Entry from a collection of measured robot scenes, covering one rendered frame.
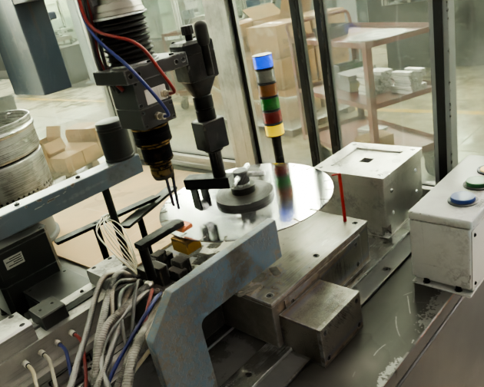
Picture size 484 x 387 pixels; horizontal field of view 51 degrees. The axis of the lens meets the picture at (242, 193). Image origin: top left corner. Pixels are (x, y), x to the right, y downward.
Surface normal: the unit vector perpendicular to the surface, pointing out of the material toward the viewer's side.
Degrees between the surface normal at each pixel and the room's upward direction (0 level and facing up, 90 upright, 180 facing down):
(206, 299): 90
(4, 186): 90
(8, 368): 90
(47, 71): 90
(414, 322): 0
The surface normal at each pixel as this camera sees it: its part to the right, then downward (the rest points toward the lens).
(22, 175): 0.85, 0.05
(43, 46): 0.72, 0.14
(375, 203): -0.66, 0.41
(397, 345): -0.18, -0.90
